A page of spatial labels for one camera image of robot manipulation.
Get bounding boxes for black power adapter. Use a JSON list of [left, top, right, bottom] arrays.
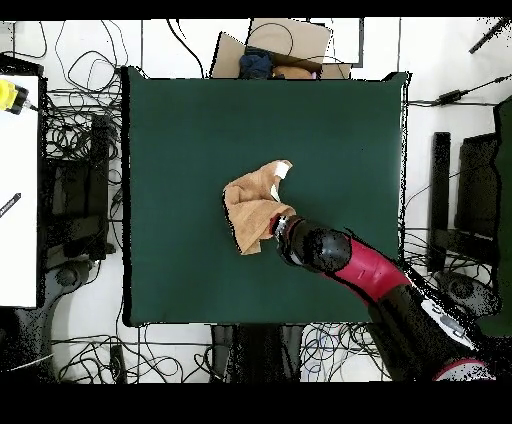
[[437, 88, 469, 104]]

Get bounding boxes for orange cloth item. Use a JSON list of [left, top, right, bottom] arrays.
[[272, 64, 314, 80]]

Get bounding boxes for tangle of black cables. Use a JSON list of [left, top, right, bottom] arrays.
[[41, 89, 123, 161], [401, 227, 493, 281]]

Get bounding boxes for black equipment box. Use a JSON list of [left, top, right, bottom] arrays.
[[41, 115, 111, 261]]

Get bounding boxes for black marker pen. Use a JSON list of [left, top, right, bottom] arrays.
[[0, 192, 22, 219]]

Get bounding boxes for dark green fabric cover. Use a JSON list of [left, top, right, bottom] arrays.
[[475, 95, 512, 337]]

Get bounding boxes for dark blue garment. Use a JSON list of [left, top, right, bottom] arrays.
[[238, 47, 275, 80]]

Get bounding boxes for yellow and black tool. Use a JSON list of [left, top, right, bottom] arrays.
[[0, 78, 30, 116]]

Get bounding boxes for brown cardboard box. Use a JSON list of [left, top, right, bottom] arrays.
[[209, 17, 353, 80]]

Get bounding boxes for black pedestal caster foot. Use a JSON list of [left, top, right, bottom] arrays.
[[45, 261, 95, 297], [435, 271, 501, 317]]

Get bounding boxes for black power strip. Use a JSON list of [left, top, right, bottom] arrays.
[[109, 344, 128, 384]]

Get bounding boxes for black rod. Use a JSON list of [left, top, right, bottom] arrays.
[[468, 17, 512, 55]]

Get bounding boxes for white side table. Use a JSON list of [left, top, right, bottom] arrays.
[[0, 74, 40, 308]]

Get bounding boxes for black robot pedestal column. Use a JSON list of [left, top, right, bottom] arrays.
[[209, 324, 306, 383]]

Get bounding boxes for dark green table cloth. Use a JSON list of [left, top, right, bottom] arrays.
[[120, 65, 411, 327]]

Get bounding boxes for tan terry towel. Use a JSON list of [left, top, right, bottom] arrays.
[[222, 159, 298, 256]]

